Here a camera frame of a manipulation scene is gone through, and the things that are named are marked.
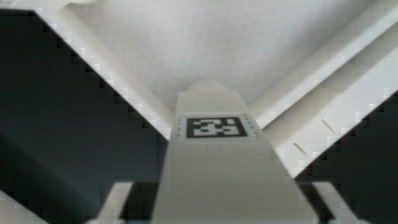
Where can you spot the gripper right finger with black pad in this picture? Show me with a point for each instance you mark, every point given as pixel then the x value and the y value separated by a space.
pixel 329 205

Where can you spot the white desk leg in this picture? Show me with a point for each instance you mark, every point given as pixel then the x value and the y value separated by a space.
pixel 226 185

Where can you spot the white U-shaped fence frame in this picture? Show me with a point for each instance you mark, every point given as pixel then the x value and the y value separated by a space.
pixel 79 143

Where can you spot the white desk tabletop tray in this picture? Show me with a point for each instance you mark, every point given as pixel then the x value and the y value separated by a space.
pixel 267 45

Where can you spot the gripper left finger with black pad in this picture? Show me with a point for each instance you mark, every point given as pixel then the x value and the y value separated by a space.
pixel 111 212

